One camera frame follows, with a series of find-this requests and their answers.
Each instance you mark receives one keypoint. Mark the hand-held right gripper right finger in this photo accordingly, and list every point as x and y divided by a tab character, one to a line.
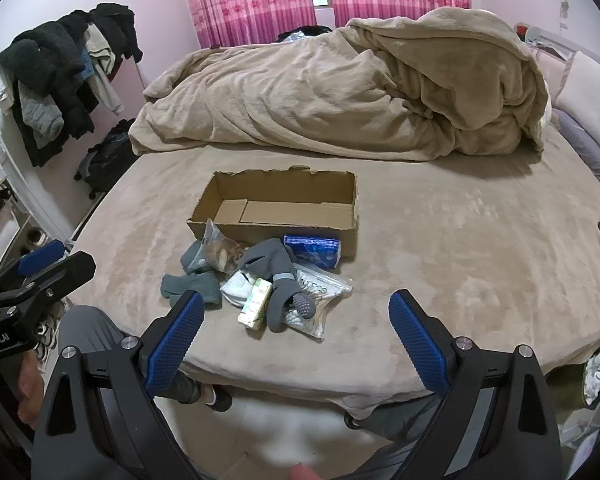
417	340

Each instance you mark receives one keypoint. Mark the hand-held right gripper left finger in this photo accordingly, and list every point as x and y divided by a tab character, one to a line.
176	340

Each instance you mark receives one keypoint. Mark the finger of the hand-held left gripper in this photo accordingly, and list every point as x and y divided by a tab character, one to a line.
65	272
40	259

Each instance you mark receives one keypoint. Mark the light grey sock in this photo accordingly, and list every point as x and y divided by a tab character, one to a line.
195	287

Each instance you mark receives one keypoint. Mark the white socks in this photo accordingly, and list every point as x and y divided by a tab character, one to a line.
236	291

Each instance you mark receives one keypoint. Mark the green white tissue packet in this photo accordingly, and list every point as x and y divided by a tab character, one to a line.
255	305

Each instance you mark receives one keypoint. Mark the clear snack bag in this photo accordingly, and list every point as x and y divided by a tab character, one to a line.
220	252

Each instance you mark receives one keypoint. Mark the clear zip bag cotton swabs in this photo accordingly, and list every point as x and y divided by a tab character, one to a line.
330	292

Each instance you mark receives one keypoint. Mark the grey dotted grip sock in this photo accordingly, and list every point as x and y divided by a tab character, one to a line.
285	305

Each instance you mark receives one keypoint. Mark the dark grey sock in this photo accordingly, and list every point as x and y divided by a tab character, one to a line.
265	257

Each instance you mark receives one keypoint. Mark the blue tissue pack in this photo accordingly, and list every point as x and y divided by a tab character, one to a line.
312	251

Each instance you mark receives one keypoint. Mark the brown cardboard box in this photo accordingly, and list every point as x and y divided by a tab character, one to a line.
280	210

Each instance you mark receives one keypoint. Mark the person's left hand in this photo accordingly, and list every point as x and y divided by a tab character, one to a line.
30	392

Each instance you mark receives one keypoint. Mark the white shoe rack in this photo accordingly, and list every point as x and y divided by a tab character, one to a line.
0	200

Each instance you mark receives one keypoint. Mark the black shoe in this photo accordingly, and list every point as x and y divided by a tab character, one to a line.
217	399

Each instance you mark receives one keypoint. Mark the person's right leg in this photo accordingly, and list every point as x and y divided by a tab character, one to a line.
395	417

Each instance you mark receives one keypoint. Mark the black suitcase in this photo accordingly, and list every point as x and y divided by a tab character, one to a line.
107	160

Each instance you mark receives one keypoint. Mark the grey quilted jacket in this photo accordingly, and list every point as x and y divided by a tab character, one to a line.
40	115

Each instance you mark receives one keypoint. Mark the black fleece coat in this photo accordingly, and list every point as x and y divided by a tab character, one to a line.
45	70

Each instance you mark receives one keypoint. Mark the beige shirt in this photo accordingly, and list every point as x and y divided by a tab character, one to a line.
102	70

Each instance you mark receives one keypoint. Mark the black jacket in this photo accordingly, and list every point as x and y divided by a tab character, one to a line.
122	30

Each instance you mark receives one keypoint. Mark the grey pillow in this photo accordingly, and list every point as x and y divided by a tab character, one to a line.
587	150

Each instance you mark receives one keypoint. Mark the beige blanket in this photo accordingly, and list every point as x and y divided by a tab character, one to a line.
340	95

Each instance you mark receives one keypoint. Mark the white flowered pillow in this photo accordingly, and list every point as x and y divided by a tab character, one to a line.
592	95

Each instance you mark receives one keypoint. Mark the metal headboard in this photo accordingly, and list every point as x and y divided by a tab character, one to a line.
545	40

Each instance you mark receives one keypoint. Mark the dark bag behind blanket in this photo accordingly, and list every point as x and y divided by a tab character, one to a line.
305	34

